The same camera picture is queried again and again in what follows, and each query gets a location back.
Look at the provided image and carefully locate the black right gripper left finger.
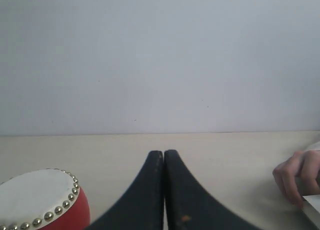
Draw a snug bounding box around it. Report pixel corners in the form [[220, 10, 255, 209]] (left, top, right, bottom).
[[87, 150, 164, 230]]

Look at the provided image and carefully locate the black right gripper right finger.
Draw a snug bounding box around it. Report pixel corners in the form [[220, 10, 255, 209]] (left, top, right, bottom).
[[164, 149, 258, 230]]

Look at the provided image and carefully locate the small red drum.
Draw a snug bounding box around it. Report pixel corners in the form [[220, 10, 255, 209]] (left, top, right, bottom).
[[0, 168, 91, 230]]

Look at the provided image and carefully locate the person's bare hand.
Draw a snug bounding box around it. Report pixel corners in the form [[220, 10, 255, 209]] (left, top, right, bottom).
[[272, 149, 320, 209]]

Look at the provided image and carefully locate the open white book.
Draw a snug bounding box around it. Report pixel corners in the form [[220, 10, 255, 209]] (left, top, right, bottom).
[[302, 194, 320, 230]]

